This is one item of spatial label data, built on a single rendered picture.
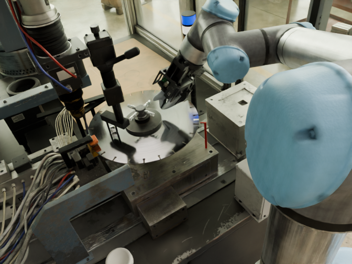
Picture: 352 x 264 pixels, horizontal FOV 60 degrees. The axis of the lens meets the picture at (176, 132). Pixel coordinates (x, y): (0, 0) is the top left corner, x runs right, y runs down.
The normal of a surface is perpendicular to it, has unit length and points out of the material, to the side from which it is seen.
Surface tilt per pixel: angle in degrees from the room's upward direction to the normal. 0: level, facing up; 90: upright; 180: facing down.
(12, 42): 90
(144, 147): 0
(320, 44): 48
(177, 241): 0
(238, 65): 105
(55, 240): 90
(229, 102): 0
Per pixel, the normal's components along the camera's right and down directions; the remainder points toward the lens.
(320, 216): -0.36, 0.63
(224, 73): 0.18, 0.81
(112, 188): 0.53, 0.54
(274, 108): -0.99, 0.08
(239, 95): -0.09, -0.73
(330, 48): -0.80, -0.51
